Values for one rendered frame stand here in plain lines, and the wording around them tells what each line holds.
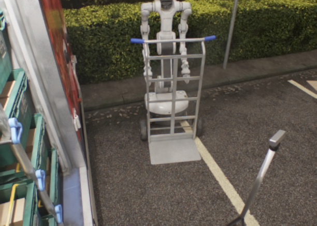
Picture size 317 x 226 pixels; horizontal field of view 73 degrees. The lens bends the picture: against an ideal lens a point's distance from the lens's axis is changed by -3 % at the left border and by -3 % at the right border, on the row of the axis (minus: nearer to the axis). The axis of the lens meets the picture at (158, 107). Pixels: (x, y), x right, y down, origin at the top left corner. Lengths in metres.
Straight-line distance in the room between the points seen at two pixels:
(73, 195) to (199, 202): 1.17
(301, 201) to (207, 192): 0.88
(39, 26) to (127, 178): 1.69
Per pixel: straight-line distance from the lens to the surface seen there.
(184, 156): 2.56
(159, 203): 2.21
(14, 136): 0.86
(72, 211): 1.52
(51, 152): 1.51
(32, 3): 1.17
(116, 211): 2.20
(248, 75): 4.26
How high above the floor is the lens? 1.91
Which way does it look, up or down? 36 degrees down
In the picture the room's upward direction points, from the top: straight up
